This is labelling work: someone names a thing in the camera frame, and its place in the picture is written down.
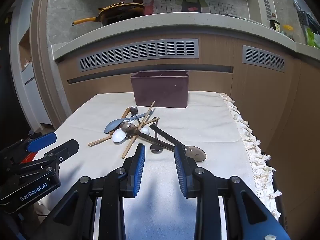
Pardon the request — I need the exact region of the white ceramic spoon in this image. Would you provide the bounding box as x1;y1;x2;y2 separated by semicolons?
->
112;121;137;144

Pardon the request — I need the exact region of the small grey vent grille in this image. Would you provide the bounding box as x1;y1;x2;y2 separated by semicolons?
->
242;45;285;72

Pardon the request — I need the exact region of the maroon plastic utensil holder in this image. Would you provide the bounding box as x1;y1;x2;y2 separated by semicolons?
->
130;70;189;108

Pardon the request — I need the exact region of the green bag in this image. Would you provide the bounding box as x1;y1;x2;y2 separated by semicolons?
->
305;27;320;49

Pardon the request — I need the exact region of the translucent brown plastic spoon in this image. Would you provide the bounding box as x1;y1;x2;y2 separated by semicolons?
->
120;122;175;152

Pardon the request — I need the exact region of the wooden chopstick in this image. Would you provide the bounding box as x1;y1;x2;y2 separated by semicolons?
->
121;101;155;159
87;118;159;147

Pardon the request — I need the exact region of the cream fringed tablecloth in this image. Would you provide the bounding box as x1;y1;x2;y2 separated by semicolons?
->
37;91;283;240

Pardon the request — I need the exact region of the wooden spoon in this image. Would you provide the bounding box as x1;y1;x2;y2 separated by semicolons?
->
109;107;130;135

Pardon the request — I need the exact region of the yellow-lid jar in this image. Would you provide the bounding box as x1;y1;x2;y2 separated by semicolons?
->
281;24;294;41

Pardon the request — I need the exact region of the blue plastic spoon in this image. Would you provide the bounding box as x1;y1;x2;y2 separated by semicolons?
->
103;111;154;134

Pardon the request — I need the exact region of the shovel-handle metal spoon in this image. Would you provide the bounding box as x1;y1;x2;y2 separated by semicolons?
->
130;106;140;125

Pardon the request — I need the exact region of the long grey vent grille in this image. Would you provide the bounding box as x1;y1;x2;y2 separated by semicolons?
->
77;38;199;72

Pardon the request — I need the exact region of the smiley-handle metal spoon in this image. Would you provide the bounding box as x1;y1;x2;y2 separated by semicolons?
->
150;118;163;154

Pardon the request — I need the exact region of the dark sauce bottle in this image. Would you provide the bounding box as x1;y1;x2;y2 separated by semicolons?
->
268;14;280;32

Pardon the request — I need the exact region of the yellow-handled frying pan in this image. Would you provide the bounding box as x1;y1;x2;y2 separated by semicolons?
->
72;2;145;26

